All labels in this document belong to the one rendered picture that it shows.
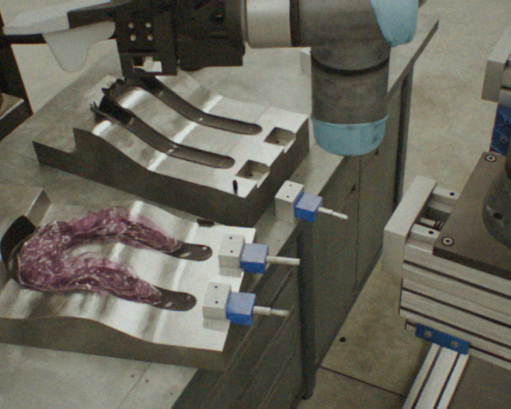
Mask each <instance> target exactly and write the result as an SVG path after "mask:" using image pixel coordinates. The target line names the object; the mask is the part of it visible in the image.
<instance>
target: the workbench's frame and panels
mask: <svg viewBox="0 0 511 409"><path fill-rule="evenodd" d="M438 29H439V20H438V22H437V23H436V24H435V26H434V27H433V29H432V31H431V32H430V33H429V34H428V36H427V37H426V38H425V39H424V41H423V42H422V44H421V46H420V47H419V49H418V50H417V51H416V54H415V55H414V57H413V58H412V60H411V62H410V63H409V64H408V66H406V68H405V69H404V70H403V72H402V73H401V75H400V76H399V78H398V79H397V81H396V82H395V84H394V85H393V87H392V88H391V89H390V90H389V92H388V120H387V121H386V128H385V135H384V138H383V140H382V143H381V144H380V145H379V146H378V147H377V148H376V149H373V150H371V151H370V152H368V153H364V154H361V155H358V156H353V155H352V156H344V158H343V159H342V161H341V162H340V163H339V165H338V166H337V168H336V169H335V171H334V172H333V175H332V177H331V178H330V179H329V180H328V181H327V182H326V184H325V185H324V187H323V189H322V190H321V192H320V193H319V195H318V196H319V197H322V198H323V207H324V208H326V209H330V210H333V212H337V213H338V212H339V213H342V214H343V215H345V214H346V215H347V220H343V219H340V218H336V217H333V216H326V215H323V214H319V215H318V217H317V219H316V220H315V222H309V221H306V220H303V219H301V221H300V222H299V224H298V225H297V227H296V229H295V230H294V232H293V233H292V235H290V236H289V238H288V239H287V240H286V242H285V243H284V245H283V247H282V248H281V249H280V251H279V252H278V254H277V255H276V257H284V258H293V259H300V260H301V263H300V266H295V265H286V264H277V263H271V264H270V266H269V267H268V269H267V271H266V272H265V273H264V274H263V275H262V277H261V279H260V280H259V282H258V283H257V285H256V286H255V288H254V289H253V291H252V292H251V293H254V294H255V296H256V304H257V305H256V306H257V307H265V308H271V309H276V310H277V309H279V310H281V309H282V310H284V311H285V310H287V311H289V316H288V317H284V316H283V317H280V316H277V315H275V316H273V314H271V315H270V316H268V315H261V314H255V316H254V319H253V322H252V325H241V324H238V328H237V331H236V335H235V338H234V342H233V347H232V350H231V353H230V356H229V360H228V363H227V369H226V372H218V371H211V370H204V369H198V370H197V372H196V373H195V375H194V376H193V377H192V379H191V382H190V383H189V384H188V385H187V387H186V388H185V390H184V391H183V393H182V394H181V396H180V397H179V399H178V400H177V402H176V403H175V404H174V405H173V406H172V408H171V409H296V408H297V406H298V404H299V403H300V402H301V400H308V399H309V398H310V397H311V396H312V394H313V390H314V388H315V386H316V372H317V370H318V369H319V367H320V365H321V363H322V361H323V360H324V357H325V356H326V354H327V353H328V351H329V349H330V347H331V346H332V343H333V341H334V339H335V338H336V335H337V333H338V332H339V330H340V329H341V327H342V324H343V323H344V321H345V319H346V318H347V317H348V315H349V313H350V311H351V309H352V308H353V305H354V304H355V302H356V301H357V299H358V297H359V294H360V293H361V291H362V289H363V287H364V286H365V283H366V281H367V279H368V278H369V277H370V274H371V272H372V271H373V269H374V267H375V265H376V264H377V263H378V261H379V259H380V258H381V256H382V250H383V238H384V229H385V227H386V226H387V224H388V223H389V219H390V218H391V216H392V214H393V213H394V212H395V210H396V208H397V207H398V206H399V204H400V202H401V200H402V198H403V188H404V178H405V161H406V151H407V141H408V132H409V122H410V114H411V95H412V86H413V77H414V66H415V64H416V60H417V59H418V57H419V56H420V54H421V53H422V51H423V50H424V49H425V47H426V46H427V44H428V42H429V41H430V39H431V38H433V36H434V34H435V33H436V32H437V31H438Z"/></svg>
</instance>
